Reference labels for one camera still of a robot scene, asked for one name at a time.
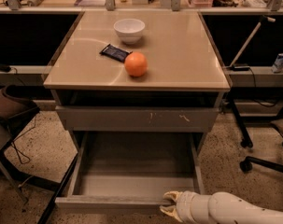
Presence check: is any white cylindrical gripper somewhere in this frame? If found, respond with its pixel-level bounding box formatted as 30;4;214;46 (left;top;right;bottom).
160;191;209;224

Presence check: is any grey top drawer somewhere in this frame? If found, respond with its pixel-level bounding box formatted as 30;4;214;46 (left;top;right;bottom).
56;105;218;133

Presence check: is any white stick with black base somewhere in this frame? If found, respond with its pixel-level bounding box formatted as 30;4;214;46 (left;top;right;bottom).
224;15;276;72

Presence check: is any brown office chair left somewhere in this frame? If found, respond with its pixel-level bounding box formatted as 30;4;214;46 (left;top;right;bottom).
0;84;79;224

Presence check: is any white ceramic bowl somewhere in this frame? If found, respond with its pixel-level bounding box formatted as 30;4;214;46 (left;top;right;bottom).
114;19;145;44

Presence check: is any orange fruit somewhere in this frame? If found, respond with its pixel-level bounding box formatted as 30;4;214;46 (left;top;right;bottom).
124;52;148;77

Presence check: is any blue white can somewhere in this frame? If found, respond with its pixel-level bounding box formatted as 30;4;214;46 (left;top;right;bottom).
272;53;283;73

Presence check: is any black office chair right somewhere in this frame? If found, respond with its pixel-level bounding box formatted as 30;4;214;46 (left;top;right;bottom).
239;117;283;175

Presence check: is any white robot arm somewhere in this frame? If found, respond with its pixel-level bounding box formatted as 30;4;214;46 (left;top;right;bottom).
160;191;283;224

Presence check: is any grey drawer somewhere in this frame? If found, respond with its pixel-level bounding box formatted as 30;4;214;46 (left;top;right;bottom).
56;132;205;215
56;105;218;133

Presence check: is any grey drawer cabinet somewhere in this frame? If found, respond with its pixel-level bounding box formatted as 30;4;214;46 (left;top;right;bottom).
44;10;230;148

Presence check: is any black power adapter left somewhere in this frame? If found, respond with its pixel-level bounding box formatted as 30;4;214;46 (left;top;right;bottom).
0;64;11;73

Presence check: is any dark blue snack bar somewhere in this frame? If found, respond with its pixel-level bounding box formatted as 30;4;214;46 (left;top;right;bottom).
99;44;130;63

